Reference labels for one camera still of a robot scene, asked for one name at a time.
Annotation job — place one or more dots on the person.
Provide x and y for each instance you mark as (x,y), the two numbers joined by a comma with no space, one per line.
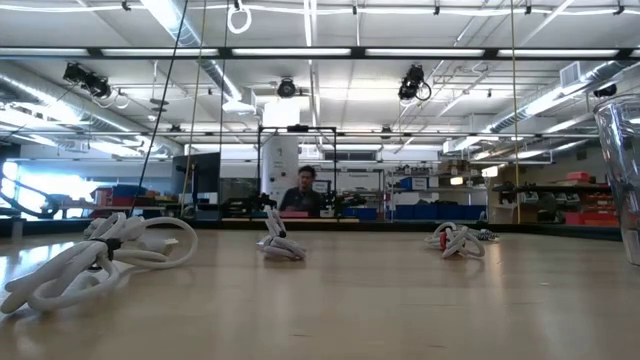
(302,200)

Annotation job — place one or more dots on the black overhead light bar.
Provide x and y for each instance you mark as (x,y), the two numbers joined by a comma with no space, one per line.
(225,52)

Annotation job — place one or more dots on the clear plastic bin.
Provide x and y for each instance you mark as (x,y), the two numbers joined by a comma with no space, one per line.
(620,165)

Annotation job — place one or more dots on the silver ventilation duct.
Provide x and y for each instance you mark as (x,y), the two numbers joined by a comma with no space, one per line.
(200,50)
(550,100)

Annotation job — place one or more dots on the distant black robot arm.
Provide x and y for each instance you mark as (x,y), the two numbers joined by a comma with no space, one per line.
(250,204)
(345,201)

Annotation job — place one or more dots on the dark standing screen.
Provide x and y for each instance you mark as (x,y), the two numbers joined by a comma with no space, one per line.
(200,175)

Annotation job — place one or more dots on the white round column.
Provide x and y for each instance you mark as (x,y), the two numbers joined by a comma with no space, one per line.
(280,160)

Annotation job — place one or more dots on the cluttered workbench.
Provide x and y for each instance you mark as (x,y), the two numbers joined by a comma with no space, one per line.
(545,200)

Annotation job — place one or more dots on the stack of red bins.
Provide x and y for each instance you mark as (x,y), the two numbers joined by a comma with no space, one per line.
(590,218)

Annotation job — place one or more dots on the row of blue bins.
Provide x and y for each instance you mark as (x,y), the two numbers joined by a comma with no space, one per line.
(440,212)

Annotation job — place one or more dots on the red and blue crates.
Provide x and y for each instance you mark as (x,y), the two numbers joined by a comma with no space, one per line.
(130,197)

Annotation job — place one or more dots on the black aluminium table frame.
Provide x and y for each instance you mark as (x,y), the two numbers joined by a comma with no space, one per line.
(380,226)

